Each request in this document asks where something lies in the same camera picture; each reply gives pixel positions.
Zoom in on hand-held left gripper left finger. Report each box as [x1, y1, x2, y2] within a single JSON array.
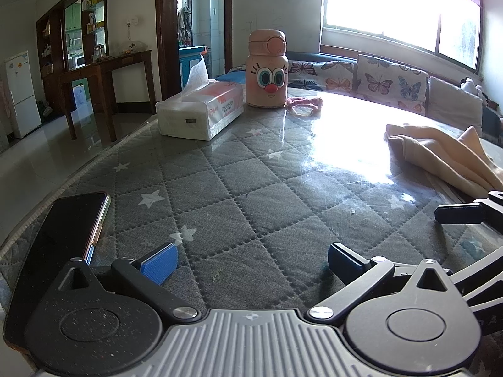
[[47, 241, 202, 325]]

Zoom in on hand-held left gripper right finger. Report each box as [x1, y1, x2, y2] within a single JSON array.
[[307, 242, 458, 325]]

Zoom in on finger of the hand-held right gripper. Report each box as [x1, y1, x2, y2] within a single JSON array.
[[448, 239, 503, 307], [434, 190, 503, 226]]

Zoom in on cream cloth garment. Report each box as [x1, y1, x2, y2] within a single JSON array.
[[384, 123, 503, 199]]

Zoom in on black smartphone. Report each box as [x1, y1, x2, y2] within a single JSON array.
[[2, 192, 112, 348]]

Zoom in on grey star quilted table cover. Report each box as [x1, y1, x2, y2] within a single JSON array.
[[0, 90, 503, 377]]

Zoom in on plain grey cushion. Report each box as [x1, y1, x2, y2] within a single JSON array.
[[426, 76, 483, 134]]

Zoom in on white plush toy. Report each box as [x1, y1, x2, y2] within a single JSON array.
[[460, 78, 487, 98]]

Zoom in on butterfly print cushion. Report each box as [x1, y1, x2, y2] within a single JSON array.
[[356, 54, 429, 115], [287, 60, 356, 94]]

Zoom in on white tissue pack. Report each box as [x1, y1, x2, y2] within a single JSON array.
[[156, 53, 245, 141]]

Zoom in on pink hair scrunchie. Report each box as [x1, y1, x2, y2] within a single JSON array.
[[285, 95, 323, 117]]

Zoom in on blue white box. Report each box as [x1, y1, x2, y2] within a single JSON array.
[[72, 84, 89, 109]]

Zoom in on pink cartoon face bottle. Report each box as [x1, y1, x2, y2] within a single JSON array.
[[246, 29, 289, 108]]

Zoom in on dark wooden console table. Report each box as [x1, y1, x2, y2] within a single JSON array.
[[42, 50, 156, 143]]

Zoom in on teal cabinet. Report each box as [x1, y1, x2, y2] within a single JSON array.
[[179, 45, 207, 88]]

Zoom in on white refrigerator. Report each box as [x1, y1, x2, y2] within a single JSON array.
[[5, 50, 43, 139]]

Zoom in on large window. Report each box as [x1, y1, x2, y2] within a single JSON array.
[[321, 0, 485, 76]]

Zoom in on dark wooden shelf cabinet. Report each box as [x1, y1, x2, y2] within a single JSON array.
[[36, 0, 109, 73]]

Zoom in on dark wooden door frame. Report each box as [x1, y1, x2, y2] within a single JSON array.
[[155, 0, 233, 103]]

